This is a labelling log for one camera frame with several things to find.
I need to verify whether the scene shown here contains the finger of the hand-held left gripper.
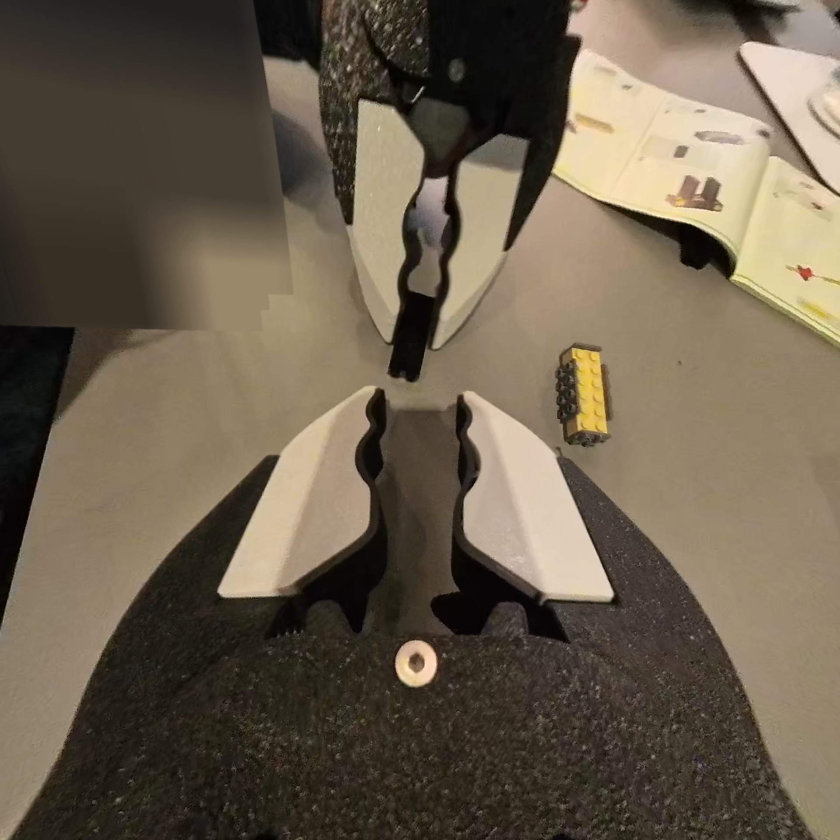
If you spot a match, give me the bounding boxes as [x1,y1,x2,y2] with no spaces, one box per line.
[428,130,530,350]
[346,98,429,345]

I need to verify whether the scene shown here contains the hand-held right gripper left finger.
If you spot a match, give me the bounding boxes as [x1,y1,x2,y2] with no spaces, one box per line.
[217,386,389,601]

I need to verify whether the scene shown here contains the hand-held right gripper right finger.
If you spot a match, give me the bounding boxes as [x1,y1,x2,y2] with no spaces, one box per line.
[453,392,616,605]

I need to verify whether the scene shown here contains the grey and tan brick assembly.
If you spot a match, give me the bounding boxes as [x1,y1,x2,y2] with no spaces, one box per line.
[554,343,615,449]

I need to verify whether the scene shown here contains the long black brick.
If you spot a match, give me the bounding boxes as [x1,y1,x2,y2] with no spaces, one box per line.
[678,223,733,271]
[387,292,438,382]

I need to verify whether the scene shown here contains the grey desk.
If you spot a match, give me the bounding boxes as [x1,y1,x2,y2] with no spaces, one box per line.
[0,0,840,840]

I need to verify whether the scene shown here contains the instruction booklet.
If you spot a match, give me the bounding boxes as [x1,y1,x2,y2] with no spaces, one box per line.
[551,49,840,347]

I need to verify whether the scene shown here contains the white rounded board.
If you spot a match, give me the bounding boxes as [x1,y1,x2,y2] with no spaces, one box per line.
[738,41,840,195]

